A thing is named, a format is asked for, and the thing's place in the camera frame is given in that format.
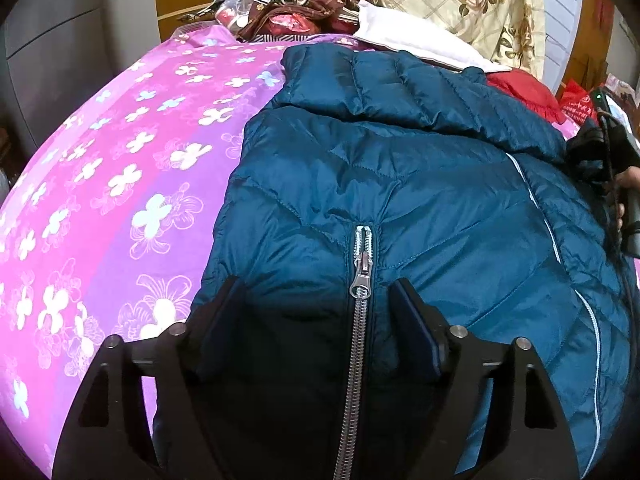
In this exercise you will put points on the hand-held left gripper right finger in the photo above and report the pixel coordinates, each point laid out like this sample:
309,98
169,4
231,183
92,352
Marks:
422,332

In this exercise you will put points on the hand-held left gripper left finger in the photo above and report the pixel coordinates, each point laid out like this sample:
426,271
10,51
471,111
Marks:
220,332

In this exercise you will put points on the blue down jacket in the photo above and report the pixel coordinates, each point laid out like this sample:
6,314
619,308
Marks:
400,160

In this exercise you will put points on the person's right hand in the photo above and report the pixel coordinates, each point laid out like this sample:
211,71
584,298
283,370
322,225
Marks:
629,185

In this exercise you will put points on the red plastic bag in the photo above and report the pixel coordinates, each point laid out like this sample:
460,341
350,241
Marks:
577,102

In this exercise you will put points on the red pillow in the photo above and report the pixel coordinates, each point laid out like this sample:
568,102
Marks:
525,92

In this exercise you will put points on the pink floral bedsheet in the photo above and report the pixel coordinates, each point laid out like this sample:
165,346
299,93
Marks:
125,185

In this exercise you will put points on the cream floral quilt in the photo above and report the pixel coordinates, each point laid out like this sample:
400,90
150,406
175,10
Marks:
450,0

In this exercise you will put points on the white pillow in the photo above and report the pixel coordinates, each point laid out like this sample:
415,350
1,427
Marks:
400,35

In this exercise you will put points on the red snack packet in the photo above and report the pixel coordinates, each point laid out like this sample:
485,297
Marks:
292,24

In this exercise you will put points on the clear plastic bottle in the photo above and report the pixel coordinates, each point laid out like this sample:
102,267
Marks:
237,2

